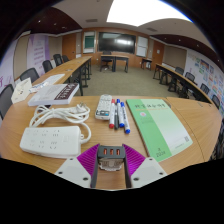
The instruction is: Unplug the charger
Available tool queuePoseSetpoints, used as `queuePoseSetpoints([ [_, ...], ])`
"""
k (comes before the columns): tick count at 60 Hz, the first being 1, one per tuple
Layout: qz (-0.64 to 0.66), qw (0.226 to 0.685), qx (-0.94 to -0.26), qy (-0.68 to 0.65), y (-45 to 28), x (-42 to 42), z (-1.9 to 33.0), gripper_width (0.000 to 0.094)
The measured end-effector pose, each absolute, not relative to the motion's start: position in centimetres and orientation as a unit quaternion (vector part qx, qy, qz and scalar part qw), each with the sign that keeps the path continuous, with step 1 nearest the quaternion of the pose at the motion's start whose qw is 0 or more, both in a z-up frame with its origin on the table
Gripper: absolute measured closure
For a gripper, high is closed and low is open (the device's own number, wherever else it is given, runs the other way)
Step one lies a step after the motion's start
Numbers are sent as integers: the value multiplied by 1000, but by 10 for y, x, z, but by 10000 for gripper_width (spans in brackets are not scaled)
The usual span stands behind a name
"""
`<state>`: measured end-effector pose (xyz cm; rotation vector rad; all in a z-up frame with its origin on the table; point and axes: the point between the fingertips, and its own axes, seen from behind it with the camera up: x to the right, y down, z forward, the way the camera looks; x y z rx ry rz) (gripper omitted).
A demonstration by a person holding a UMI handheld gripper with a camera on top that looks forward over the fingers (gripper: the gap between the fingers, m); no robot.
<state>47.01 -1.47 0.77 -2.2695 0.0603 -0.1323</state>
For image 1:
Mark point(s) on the colourful wall posters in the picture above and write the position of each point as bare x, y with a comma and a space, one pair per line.
205, 71

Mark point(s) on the green booklet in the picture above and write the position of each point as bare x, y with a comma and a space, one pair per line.
156, 126

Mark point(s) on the blue whiteboard marker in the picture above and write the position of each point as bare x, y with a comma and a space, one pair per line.
120, 115
125, 120

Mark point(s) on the white wall board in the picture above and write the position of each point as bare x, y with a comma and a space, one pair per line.
142, 46

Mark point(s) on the red whiteboard marker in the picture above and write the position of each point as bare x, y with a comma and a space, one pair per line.
112, 115

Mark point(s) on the small wooden side table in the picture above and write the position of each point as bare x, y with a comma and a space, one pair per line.
146, 60

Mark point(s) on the long wooden conference table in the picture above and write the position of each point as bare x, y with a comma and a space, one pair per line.
71, 66
176, 78

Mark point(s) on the cream paper card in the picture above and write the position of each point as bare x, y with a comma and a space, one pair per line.
21, 90

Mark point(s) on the bright ceiling light panel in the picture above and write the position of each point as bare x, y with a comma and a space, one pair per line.
146, 11

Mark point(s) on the black swivel chair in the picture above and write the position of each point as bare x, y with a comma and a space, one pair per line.
106, 60

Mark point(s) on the black whiteboard marker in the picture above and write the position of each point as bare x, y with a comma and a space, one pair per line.
116, 124

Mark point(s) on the white remote control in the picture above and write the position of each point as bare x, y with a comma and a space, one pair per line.
103, 107

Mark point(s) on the green framed wall board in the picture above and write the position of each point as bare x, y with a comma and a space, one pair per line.
89, 42

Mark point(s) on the wooden desk with black legs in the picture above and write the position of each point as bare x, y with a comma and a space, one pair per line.
115, 57

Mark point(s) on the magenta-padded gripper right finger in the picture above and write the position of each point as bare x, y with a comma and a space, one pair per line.
148, 171

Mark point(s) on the white and maroon book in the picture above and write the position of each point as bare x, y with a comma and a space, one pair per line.
50, 94

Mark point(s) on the white power strip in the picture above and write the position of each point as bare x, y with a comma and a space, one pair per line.
50, 140

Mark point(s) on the purple wall banner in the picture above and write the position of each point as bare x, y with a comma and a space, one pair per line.
38, 53

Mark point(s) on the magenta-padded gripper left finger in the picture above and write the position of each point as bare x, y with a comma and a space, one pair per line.
75, 171

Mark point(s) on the large black wall screen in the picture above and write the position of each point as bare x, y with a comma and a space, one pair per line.
116, 42

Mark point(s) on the row of black office chairs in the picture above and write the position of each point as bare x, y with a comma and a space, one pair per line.
190, 76
30, 74

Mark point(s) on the white paper sheets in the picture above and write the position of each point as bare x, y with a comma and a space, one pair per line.
50, 80

